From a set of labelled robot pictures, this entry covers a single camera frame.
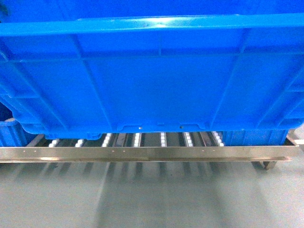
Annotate steel roller shelf rack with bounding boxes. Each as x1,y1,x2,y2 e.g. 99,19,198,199
0,132,301,169

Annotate large blue plastic crate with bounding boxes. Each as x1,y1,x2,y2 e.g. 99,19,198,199
0,0,304,139

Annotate blue crate on right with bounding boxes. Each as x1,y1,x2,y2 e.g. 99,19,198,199
221,130,288,146

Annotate blue crate on left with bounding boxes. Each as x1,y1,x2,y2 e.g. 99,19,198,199
0,103,27,147

